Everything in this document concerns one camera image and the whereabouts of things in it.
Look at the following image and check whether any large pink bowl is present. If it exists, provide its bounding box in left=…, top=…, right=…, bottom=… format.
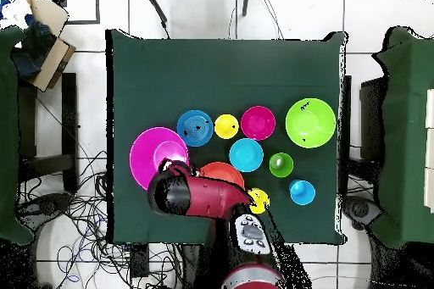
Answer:
left=129, top=126, right=190, bottom=191

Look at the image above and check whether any dark blue bowl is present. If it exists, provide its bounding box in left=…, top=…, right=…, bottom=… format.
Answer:
left=175, top=109, right=214, bottom=148

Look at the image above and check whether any short yellow cup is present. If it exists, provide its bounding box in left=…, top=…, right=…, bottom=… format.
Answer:
left=214, top=114, right=240, bottom=140

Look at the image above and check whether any stack of white boxes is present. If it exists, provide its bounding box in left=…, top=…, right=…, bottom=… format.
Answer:
left=423, top=87, right=434, bottom=214

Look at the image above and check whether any orange bowl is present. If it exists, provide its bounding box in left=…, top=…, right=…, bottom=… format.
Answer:
left=198, top=161, right=246, bottom=190

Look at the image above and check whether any small light blue bowl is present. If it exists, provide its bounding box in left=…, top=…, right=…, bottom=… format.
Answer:
left=228, top=137, right=264, bottom=173

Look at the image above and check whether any small red bowl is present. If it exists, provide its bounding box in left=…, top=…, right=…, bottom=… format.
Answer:
left=240, top=105, right=276, bottom=142

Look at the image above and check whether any tall yellow cup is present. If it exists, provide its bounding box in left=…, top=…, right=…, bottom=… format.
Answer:
left=247, top=187, right=271, bottom=215

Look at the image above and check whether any dark green table cloth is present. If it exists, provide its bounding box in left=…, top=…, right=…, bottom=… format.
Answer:
left=105, top=28, right=348, bottom=246

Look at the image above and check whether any green cup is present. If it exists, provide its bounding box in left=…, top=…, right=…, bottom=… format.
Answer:
left=268, top=152, right=295, bottom=179

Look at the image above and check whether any blue cup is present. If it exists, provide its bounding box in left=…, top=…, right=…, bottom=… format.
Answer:
left=288, top=179, right=317, bottom=206

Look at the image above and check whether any large green bowl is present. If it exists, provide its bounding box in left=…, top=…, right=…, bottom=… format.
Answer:
left=285, top=97, right=337, bottom=149

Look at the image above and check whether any black chair base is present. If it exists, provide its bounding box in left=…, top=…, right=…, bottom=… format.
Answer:
left=342, top=195, right=384, bottom=232
left=16, top=192, right=74, bottom=229

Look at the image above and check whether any cardboard box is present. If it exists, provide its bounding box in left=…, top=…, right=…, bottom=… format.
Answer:
left=23, top=0, right=77, bottom=93

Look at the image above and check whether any green cloth side table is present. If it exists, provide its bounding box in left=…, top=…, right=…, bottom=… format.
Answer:
left=0, top=25, right=35, bottom=246
left=370, top=25, right=434, bottom=249

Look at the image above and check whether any dark blue cloth bag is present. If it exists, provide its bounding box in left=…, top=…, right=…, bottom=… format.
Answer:
left=9, top=14, right=57, bottom=81

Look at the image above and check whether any tangle of floor cables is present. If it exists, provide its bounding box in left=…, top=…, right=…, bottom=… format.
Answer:
left=16, top=149, right=186, bottom=289

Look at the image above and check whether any black bench frame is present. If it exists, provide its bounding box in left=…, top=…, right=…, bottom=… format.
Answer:
left=18, top=71, right=80, bottom=195

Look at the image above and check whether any black square frame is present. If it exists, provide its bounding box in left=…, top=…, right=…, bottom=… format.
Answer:
left=50, top=0, right=101, bottom=25

